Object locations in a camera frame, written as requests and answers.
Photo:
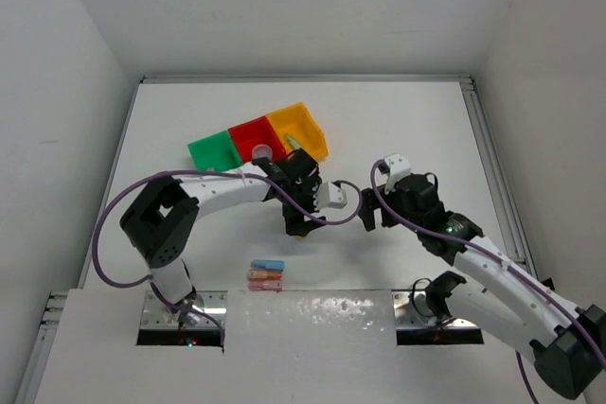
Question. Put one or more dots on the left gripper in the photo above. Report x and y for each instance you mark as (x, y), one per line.
(295, 223)

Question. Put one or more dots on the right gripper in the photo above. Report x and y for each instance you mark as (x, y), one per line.
(367, 214)

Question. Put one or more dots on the green highlighter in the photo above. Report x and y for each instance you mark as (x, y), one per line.
(293, 142)

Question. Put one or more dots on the clear jar of clips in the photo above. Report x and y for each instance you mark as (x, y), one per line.
(262, 151)

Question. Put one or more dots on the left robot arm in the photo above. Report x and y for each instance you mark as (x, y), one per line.
(160, 219)

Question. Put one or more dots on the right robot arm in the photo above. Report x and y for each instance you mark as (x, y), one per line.
(564, 342)

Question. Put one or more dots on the yellow plastic bin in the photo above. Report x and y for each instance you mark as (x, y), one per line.
(297, 121)

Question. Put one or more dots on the red plastic bin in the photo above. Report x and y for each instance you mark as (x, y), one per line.
(258, 131)

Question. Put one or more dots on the green plastic bin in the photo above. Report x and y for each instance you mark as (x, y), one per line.
(215, 152)

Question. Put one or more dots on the blue highlighter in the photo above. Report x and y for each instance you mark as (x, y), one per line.
(268, 265)

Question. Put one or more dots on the orange highlighter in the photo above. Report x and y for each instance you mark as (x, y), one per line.
(264, 275)

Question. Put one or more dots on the pink highlighter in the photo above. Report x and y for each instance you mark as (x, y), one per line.
(265, 285)

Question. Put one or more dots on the white front board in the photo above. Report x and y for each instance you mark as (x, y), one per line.
(287, 347)

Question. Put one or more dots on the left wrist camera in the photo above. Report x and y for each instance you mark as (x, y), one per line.
(329, 195)

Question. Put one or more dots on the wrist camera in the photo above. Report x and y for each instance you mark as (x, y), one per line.
(394, 167)
(329, 195)

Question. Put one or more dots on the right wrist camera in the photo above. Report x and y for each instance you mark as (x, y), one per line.
(394, 167)

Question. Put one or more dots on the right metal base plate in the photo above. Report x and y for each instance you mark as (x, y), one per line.
(412, 313)

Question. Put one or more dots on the metal base plate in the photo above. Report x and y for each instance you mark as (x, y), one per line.
(155, 315)
(412, 313)

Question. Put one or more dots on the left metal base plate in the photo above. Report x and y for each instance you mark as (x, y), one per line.
(155, 315)

